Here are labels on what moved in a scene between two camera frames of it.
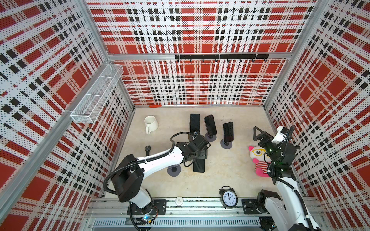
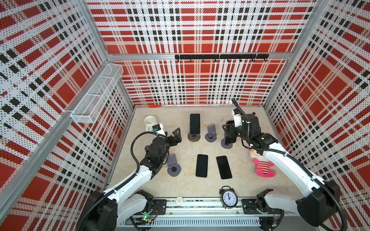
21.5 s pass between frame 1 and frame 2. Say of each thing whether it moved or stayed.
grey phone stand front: stayed
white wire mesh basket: stayed
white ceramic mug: stayed
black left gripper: moved
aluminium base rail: stayed
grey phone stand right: stayed
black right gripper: moved
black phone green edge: stayed
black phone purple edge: moved
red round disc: stayed
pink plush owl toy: stayed
